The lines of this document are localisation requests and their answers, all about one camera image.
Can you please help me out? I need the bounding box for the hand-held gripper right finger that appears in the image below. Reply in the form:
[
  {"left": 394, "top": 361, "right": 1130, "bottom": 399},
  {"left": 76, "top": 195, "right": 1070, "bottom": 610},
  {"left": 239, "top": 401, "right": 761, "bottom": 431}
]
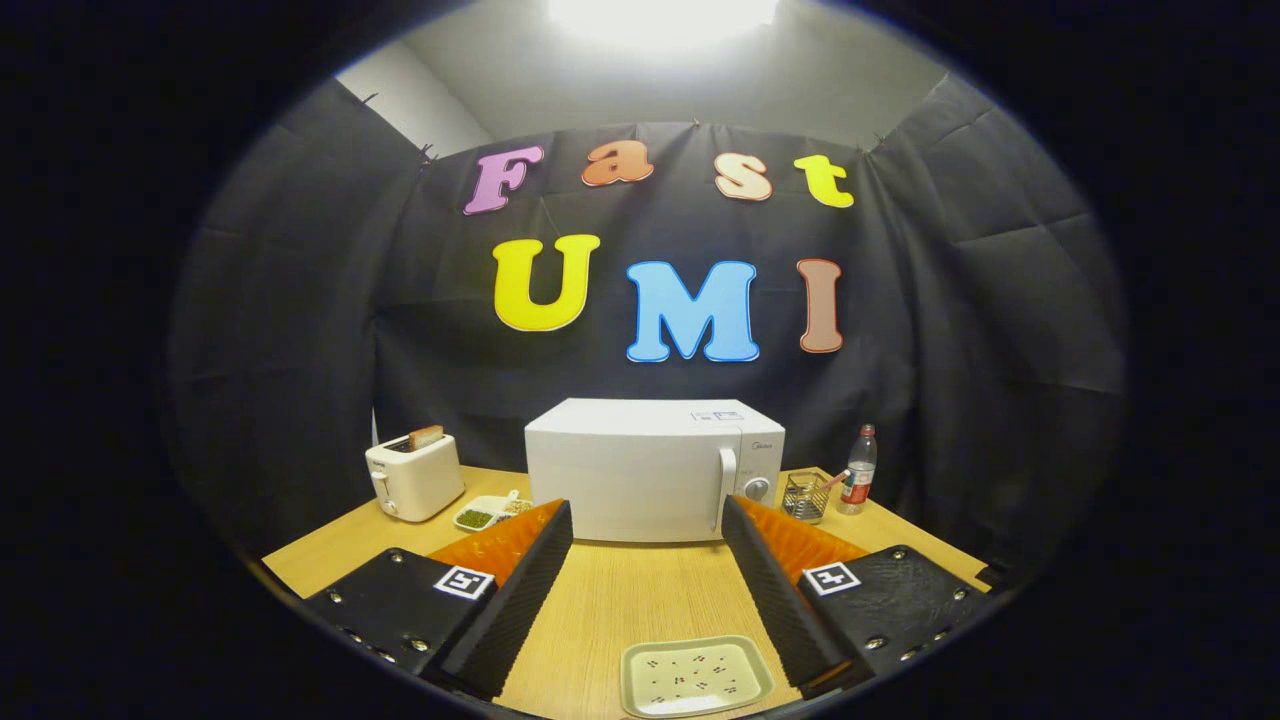
[{"left": 720, "top": 495, "right": 1003, "bottom": 699}]

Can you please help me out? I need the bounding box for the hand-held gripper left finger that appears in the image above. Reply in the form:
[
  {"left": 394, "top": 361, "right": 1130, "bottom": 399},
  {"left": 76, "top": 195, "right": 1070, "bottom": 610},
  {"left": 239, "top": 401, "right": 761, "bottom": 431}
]
[{"left": 300, "top": 498, "right": 574, "bottom": 701}]

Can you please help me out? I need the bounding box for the white microwave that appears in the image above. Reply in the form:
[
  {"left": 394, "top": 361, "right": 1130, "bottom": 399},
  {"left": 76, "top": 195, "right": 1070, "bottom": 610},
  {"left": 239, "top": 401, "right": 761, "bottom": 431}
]
[{"left": 524, "top": 398, "right": 787, "bottom": 544}]

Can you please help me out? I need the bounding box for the white divided bean dish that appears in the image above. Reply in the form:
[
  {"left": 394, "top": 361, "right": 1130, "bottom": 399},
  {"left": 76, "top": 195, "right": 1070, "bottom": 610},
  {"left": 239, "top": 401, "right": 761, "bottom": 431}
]
[{"left": 452, "top": 489, "right": 536, "bottom": 533}]

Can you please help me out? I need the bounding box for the cream square plate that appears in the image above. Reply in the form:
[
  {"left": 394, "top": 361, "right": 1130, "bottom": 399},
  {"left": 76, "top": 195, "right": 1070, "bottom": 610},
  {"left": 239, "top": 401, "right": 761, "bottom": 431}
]
[{"left": 619, "top": 635, "right": 776, "bottom": 719}]

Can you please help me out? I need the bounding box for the clear plastic water bottle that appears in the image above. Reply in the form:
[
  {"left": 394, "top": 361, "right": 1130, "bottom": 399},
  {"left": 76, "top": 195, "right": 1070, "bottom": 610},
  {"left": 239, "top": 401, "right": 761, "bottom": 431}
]
[{"left": 838, "top": 424, "right": 879, "bottom": 516}]

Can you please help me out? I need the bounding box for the white toaster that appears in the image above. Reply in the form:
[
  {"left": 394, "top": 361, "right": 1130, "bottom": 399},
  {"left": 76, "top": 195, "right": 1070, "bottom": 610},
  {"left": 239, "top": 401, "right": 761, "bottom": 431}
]
[{"left": 365, "top": 432, "right": 467, "bottom": 523}]

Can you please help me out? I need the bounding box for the wire mesh basket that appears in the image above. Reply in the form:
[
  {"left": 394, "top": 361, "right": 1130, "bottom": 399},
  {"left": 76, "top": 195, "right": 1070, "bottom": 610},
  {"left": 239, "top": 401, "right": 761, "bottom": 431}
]
[{"left": 780, "top": 470, "right": 833, "bottom": 525}]

